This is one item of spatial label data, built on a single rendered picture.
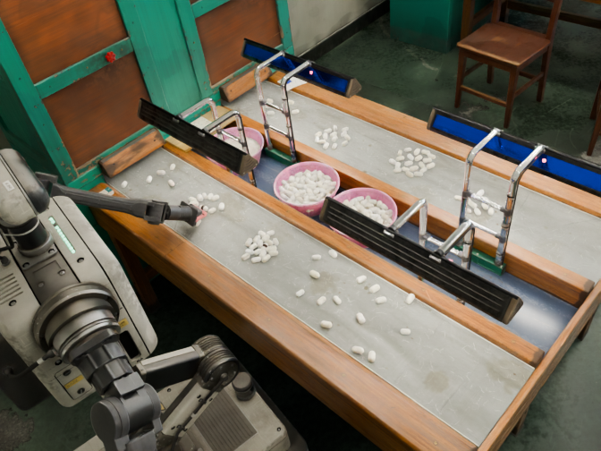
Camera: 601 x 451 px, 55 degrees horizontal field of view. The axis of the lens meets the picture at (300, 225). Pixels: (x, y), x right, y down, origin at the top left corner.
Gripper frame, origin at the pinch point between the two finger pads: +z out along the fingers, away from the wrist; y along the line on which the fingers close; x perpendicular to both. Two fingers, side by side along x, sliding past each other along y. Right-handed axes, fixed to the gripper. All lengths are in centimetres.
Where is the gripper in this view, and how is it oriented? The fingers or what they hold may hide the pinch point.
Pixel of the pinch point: (204, 214)
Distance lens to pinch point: 227.3
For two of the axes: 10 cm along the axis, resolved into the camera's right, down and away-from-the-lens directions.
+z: 6.0, 0.3, 8.0
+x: -3.5, 9.1, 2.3
